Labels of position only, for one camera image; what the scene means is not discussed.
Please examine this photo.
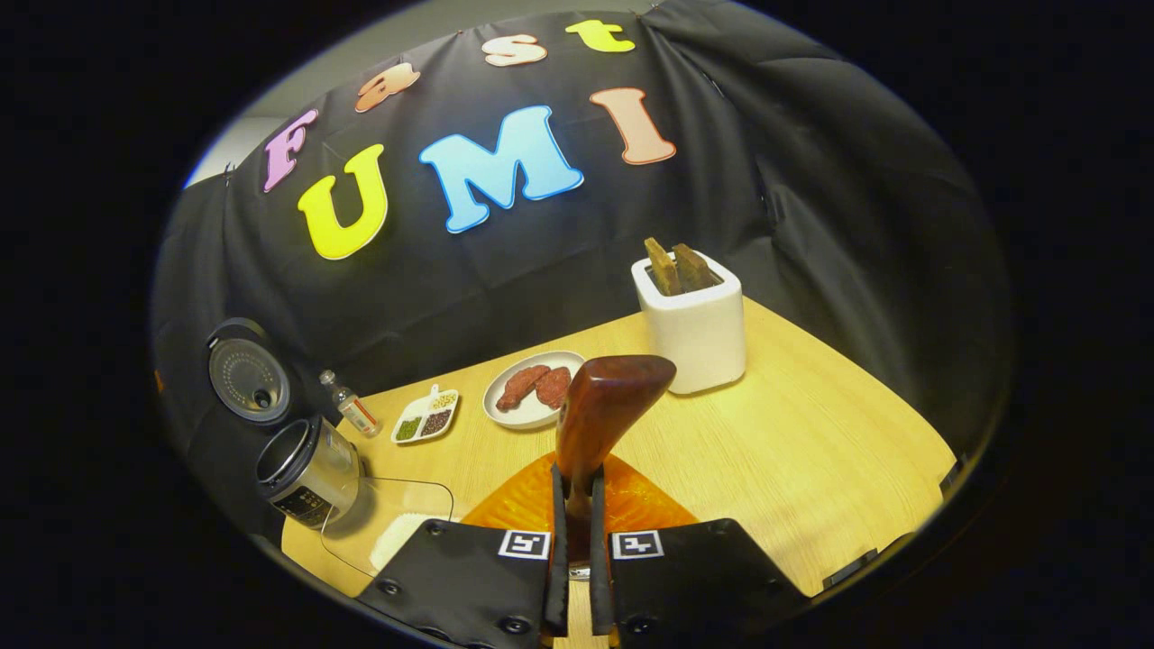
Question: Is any white divided bean dish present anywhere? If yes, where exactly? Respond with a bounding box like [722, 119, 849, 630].
[390, 385, 461, 445]

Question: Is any brown toast slice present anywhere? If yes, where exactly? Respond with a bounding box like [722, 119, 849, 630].
[644, 237, 682, 297]
[673, 243, 722, 293]

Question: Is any dark grey rice cooker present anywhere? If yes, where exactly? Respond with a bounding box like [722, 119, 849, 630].
[206, 317, 363, 529]

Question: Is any brown wooden spoon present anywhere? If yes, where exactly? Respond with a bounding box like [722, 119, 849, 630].
[554, 354, 677, 564]

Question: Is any small clear glass bottle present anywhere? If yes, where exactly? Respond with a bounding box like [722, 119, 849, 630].
[318, 370, 382, 439]

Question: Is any round white plate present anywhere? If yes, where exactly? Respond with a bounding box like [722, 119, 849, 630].
[482, 351, 587, 431]

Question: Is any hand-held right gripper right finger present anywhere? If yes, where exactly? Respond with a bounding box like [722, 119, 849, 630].
[591, 453, 808, 649]

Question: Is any red meat piece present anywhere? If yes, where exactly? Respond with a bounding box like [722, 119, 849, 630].
[495, 364, 552, 414]
[536, 366, 572, 411]

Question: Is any clear glass tray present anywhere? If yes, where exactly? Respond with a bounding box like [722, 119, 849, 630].
[320, 477, 454, 578]

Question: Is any white toaster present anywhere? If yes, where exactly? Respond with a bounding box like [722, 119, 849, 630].
[631, 250, 747, 396]

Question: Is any black backdrop cloth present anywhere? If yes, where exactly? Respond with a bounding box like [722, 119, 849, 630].
[151, 0, 1015, 542]

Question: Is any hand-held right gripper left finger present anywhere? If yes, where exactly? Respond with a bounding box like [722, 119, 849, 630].
[356, 451, 571, 649]

